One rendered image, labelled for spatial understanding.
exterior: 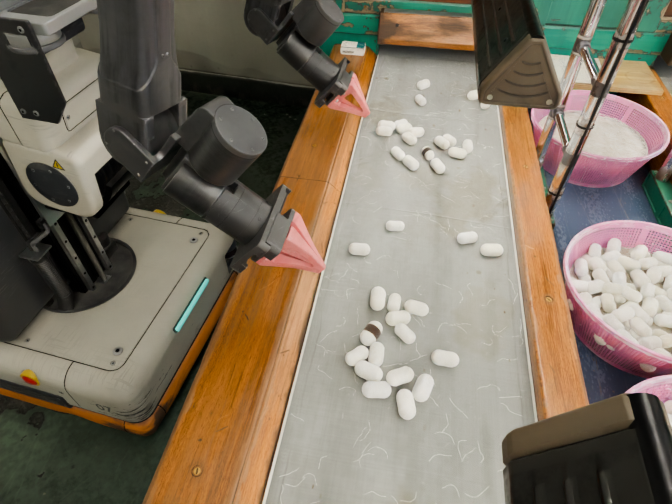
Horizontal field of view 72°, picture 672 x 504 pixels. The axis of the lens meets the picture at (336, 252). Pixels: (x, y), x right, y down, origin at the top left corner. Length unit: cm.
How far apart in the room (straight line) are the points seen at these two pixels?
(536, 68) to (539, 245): 35
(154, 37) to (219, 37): 218
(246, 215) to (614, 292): 56
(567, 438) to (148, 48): 42
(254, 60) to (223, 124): 216
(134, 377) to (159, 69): 89
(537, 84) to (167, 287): 110
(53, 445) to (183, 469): 103
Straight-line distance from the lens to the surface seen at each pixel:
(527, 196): 88
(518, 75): 52
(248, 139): 46
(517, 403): 64
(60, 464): 154
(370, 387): 59
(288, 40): 89
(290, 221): 53
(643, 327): 78
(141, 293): 139
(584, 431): 23
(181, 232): 152
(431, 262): 75
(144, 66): 48
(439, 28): 128
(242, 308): 66
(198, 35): 271
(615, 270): 84
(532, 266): 76
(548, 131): 100
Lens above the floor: 129
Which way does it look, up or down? 47 degrees down
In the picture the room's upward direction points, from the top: straight up
